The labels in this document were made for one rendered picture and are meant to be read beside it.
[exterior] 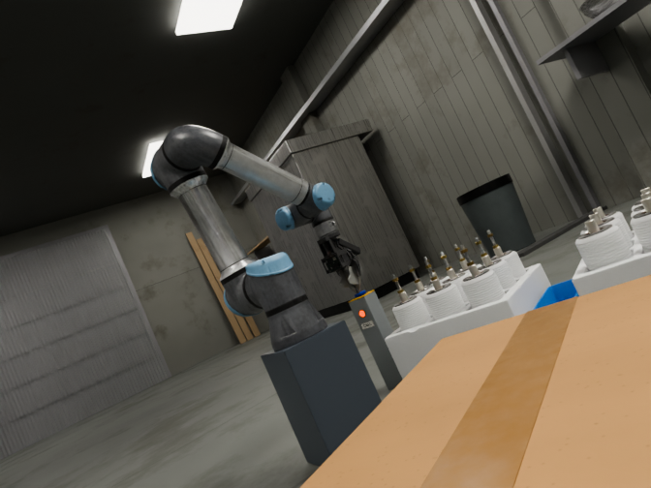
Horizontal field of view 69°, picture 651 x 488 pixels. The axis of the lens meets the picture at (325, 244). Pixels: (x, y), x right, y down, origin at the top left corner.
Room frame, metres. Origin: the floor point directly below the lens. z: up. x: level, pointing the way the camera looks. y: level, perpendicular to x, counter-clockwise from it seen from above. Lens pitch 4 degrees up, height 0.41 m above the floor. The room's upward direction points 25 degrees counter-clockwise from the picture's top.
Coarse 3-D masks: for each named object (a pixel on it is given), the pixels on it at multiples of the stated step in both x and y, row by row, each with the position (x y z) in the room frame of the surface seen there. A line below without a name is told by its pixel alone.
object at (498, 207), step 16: (480, 192) 3.65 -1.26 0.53; (496, 192) 3.63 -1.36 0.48; (512, 192) 3.69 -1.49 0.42; (464, 208) 3.83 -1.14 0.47; (480, 208) 3.69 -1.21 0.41; (496, 208) 3.65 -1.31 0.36; (512, 208) 3.66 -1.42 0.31; (480, 224) 3.75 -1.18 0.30; (496, 224) 3.67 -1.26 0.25; (512, 224) 3.66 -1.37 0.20; (528, 224) 3.74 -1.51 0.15; (496, 240) 3.72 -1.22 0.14; (512, 240) 3.67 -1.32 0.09; (528, 240) 3.69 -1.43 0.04
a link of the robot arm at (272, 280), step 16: (272, 256) 1.19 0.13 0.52; (288, 256) 1.22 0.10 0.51; (256, 272) 1.18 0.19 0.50; (272, 272) 1.17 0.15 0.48; (288, 272) 1.19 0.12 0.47; (256, 288) 1.19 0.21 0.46; (272, 288) 1.17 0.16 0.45; (288, 288) 1.18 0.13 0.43; (256, 304) 1.24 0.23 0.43; (272, 304) 1.18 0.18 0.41
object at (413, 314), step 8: (408, 304) 1.39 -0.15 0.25; (416, 304) 1.39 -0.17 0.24; (400, 312) 1.40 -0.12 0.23; (408, 312) 1.39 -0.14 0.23; (416, 312) 1.39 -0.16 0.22; (424, 312) 1.40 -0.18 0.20; (400, 320) 1.41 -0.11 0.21; (408, 320) 1.39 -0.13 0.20; (416, 320) 1.39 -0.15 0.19; (424, 320) 1.39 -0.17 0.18; (408, 328) 1.40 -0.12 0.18
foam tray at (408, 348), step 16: (528, 272) 1.42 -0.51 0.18; (512, 288) 1.30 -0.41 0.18; (528, 288) 1.33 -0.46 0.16; (544, 288) 1.44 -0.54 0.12; (496, 304) 1.20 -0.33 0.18; (512, 304) 1.20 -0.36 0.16; (528, 304) 1.28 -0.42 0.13; (432, 320) 1.38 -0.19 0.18; (448, 320) 1.29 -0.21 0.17; (464, 320) 1.26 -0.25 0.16; (480, 320) 1.24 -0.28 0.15; (496, 320) 1.21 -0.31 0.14; (400, 336) 1.39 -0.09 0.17; (416, 336) 1.36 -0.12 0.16; (432, 336) 1.33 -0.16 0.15; (448, 336) 1.30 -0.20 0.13; (400, 352) 1.40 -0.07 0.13; (416, 352) 1.37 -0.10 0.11; (400, 368) 1.41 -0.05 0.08
